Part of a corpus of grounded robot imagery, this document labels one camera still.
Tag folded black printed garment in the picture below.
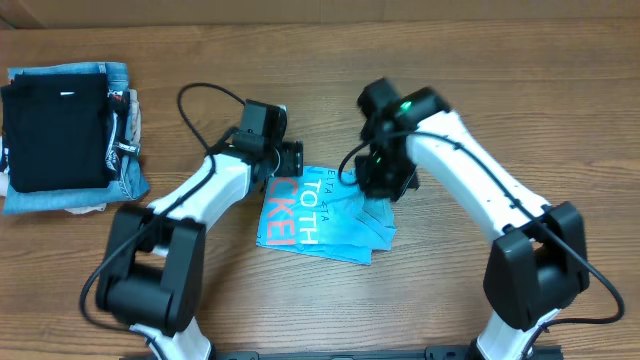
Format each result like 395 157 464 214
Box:
105 89 141 180

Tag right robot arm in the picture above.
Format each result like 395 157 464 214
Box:
355 79 589 359

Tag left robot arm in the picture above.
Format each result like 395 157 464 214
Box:
88 142 303 359

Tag folded blue jeans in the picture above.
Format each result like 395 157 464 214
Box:
3 62 150 215

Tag light blue printed t-shirt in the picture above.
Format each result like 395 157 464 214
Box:
256 166 397 265

